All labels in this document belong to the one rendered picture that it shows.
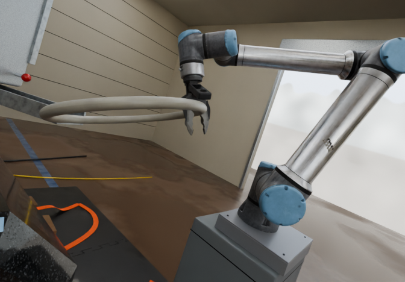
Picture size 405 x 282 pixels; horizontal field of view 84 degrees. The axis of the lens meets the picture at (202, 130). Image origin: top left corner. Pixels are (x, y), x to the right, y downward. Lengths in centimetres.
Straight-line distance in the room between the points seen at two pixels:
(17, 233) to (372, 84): 117
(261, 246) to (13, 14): 125
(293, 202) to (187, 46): 65
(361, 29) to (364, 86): 466
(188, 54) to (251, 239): 74
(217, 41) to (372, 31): 480
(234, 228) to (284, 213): 25
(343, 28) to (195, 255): 516
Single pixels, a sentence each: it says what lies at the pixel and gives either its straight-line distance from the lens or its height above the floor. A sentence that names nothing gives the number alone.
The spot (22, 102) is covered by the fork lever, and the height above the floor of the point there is 115.
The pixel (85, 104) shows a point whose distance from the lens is 56.
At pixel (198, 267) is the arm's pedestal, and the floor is 68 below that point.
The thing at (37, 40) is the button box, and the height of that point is 137.
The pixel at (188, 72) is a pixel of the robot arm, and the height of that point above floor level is 142.
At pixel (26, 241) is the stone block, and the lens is 90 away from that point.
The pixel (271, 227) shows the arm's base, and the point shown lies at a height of 94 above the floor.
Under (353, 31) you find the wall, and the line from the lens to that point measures 556.
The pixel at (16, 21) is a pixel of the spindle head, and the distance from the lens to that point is 116.
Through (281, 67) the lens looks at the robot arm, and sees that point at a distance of 101.
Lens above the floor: 128
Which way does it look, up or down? 3 degrees down
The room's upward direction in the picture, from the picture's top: 18 degrees clockwise
